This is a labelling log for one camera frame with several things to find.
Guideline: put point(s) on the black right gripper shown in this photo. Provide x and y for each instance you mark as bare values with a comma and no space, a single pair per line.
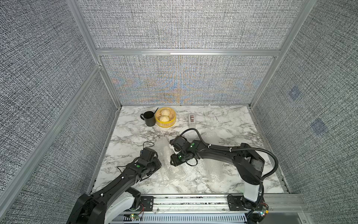
173,161

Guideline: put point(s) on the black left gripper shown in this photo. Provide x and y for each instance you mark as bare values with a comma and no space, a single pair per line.
158,165

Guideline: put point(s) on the small white ribbed vase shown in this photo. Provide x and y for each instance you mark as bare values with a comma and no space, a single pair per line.
165,152

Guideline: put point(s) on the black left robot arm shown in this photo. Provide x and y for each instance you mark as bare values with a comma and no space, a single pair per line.
93,208

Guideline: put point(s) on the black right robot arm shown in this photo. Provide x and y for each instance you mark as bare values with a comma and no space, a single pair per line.
246,160

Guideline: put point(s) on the steamed bun front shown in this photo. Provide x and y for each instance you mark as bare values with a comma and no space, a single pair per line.
164,118

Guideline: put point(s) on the steamed bun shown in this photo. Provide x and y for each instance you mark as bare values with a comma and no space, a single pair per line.
164,118
165,112

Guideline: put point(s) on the yellow bamboo steamer basket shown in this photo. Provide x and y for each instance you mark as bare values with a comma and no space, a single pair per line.
165,124

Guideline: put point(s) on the grey tape dispenser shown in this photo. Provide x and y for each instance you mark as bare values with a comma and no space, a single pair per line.
191,121

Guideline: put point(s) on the steamed bun back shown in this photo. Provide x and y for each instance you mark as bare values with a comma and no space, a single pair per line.
165,112

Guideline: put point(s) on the black mug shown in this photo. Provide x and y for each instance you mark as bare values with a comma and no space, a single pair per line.
149,118

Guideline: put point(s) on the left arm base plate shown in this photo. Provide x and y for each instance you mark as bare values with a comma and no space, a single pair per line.
143,203

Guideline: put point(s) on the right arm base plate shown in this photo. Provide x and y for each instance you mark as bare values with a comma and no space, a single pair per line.
239,203

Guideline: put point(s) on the aluminium front rail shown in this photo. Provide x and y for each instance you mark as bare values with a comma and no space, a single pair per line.
217,203

